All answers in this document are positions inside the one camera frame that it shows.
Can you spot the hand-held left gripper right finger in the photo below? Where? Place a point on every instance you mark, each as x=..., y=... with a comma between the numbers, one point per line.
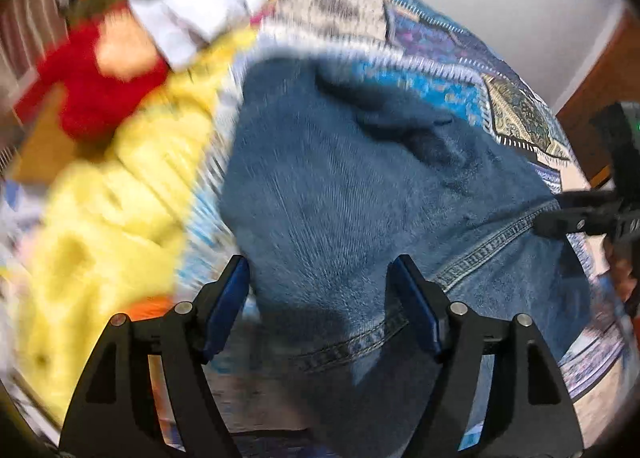
x=415, y=308

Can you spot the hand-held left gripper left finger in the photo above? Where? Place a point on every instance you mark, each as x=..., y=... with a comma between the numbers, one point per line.
x=227, y=308

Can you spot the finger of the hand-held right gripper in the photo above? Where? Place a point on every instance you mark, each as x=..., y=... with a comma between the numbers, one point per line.
x=575, y=220

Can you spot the blue denim jeans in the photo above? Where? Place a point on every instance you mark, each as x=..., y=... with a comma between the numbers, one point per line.
x=350, y=188

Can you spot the yellow printed blanket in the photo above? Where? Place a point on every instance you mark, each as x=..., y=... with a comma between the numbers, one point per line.
x=125, y=198

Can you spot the patchwork patterned blanket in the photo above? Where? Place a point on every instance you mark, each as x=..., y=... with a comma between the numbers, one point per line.
x=435, y=38

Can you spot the white cloth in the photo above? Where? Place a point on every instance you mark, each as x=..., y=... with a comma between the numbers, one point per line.
x=190, y=18

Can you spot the red striped curtain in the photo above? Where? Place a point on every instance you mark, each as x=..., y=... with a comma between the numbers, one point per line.
x=30, y=23

